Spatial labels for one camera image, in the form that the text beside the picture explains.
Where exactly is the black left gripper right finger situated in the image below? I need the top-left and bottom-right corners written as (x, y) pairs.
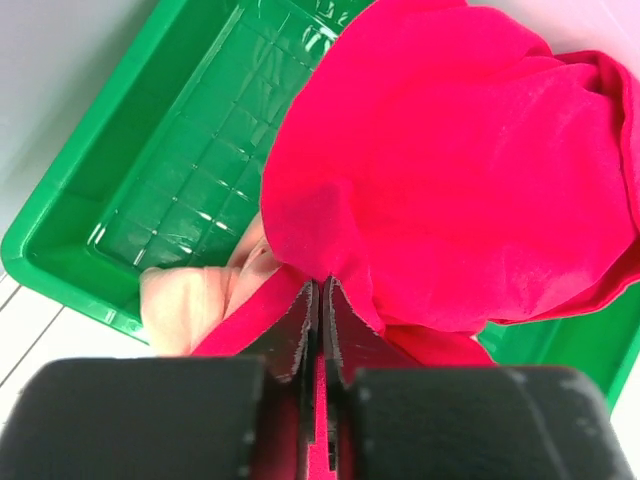
top-left (322, 278), bottom-right (633, 479)

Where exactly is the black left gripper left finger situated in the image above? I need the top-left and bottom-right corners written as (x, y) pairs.
top-left (1, 282), bottom-right (319, 479)

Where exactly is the crimson red t shirt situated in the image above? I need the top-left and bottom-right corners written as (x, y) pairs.
top-left (197, 1), bottom-right (639, 479)

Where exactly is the salmon pink t shirt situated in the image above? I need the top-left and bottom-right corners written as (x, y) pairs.
top-left (140, 215), bottom-right (280, 356)

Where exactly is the green plastic tray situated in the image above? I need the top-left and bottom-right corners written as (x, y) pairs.
top-left (0, 0), bottom-right (640, 416)

